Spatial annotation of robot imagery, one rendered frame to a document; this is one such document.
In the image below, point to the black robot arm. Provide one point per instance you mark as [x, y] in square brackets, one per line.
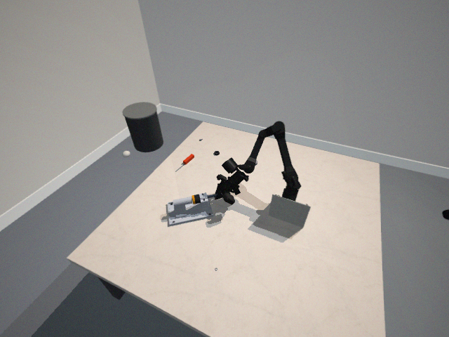
[289, 173]

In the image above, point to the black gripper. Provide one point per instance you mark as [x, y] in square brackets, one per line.
[224, 188]

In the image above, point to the red-handled screwdriver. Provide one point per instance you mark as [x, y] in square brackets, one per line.
[187, 160]

